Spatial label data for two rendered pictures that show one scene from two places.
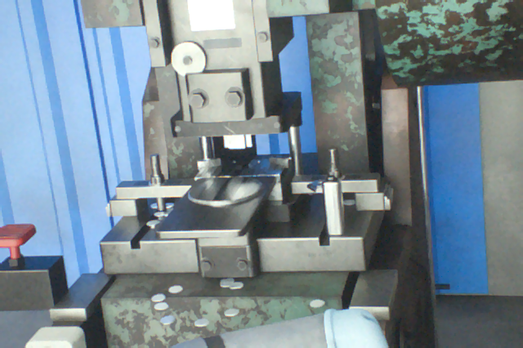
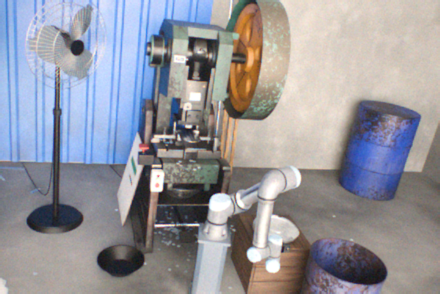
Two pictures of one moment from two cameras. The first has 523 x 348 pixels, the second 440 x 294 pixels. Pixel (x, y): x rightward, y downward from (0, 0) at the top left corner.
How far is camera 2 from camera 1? 1.61 m
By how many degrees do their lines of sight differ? 31
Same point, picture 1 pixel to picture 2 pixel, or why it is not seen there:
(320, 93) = not seen: hidden behind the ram
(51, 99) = (68, 98)
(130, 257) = (165, 153)
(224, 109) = (194, 119)
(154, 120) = (149, 115)
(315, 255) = (210, 155)
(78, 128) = (75, 108)
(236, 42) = (199, 104)
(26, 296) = (146, 161)
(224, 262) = (190, 156)
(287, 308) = (207, 167)
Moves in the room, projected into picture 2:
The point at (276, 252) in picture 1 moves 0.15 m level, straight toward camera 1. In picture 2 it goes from (201, 154) to (211, 163)
